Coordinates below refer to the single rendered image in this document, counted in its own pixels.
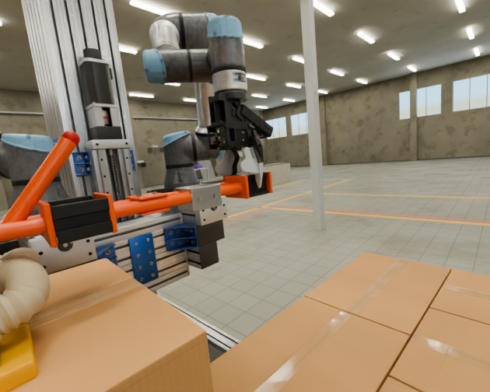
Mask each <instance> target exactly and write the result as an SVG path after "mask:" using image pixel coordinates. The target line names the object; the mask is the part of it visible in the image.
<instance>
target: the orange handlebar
mask: <svg viewBox="0 0 490 392"><path fill-rule="evenodd" d="M220 188H221V191H220V192H221V196H224V195H228V194H235V193H239V192H241V191H242V190H243V187H242V184H241V183H234V184H229V183H222V184H220ZM127 198H128V199H127V200H122V201H113V203H114V211H115V216H116V218H120V217H124V216H128V215H135V214H136V215H142V216H144V215H151V214H154V213H158V212H164V211H169V210H170V208H169V207H172V206H176V205H183V204H187V203H190V202H191V200H192V198H193V197H192V196H191V193H190V192H189V191H186V192H181V193H180V192H179V191H172V192H167V193H157V192H152V193H147V194H137V195H133V196H128V197H127ZM0 222H1V221H0ZM46 232H47V228H46V224H45V221H44V217H41V216H40V215H31V216H28V218H27V219H26V220H23V221H18V222H11V223H6V224H1V225H0V243H1V242H5V241H10V240H16V239H20V238H24V237H28V236H35V235H39V234H43V233H46Z"/></svg>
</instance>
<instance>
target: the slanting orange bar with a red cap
mask: <svg viewBox="0 0 490 392"><path fill-rule="evenodd" d="M79 142H80V137H79V135H78V134H77V133H76V132H74V131H65V132H64V133H63V134H62V135H61V138H60V139H59V140H58V142H57V144H56V145H55V146H54V148H53V149H52V150H51V152H50V153H49V155H48V156H47V158H46V159H45V160H44V162H43V163H42V164H41V166H40V168H39V169H38V170H37V172H36V173H35V174H34V175H33V177H32V179H31V180H30V182H29V183H28V184H27V186H26V187H25V188H24V190H23V192H22V193H21V194H20V196H19V197H18V198H17V199H16V201H15V203H14V204H13V206H12V207H11V208H10V209H9V211H8V212H7V214H6V215H5V217H4V218H3V220H2V221H1V222H0V225H1V224H6V223H11V222H18V221H23V220H26V219H27V218H28V216H29V215H30V213H31V212H32V211H33V209H34V208H35V206H36V205H37V203H38V201H39V200H40V199H41V198H42V196H43V195H44V193H45V191H46V190H47V189H48V187H49V186H50V184H51V182H52V181H53V179H54V178H55V177H56V176H57V174H58V172H59V171H60V169H61V168H62V167H63V165H64V164H65V162H66V161H67V159H68V158H69V156H70V155H71V154H72V152H73V150H74V149H75V147H76V146H77V145H78V144H79Z"/></svg>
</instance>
